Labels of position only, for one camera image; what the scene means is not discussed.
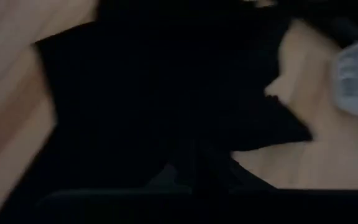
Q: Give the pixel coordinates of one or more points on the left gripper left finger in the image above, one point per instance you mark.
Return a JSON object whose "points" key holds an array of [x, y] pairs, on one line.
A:
{"points": [[166, 179]]}

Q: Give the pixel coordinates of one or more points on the black cloth garment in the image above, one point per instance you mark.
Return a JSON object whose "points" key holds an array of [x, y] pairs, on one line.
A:
{"points": [[135, 77]]}

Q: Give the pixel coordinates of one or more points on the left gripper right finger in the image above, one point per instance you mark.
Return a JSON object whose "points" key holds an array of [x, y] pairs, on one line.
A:
{"points": [[238, 175]]}

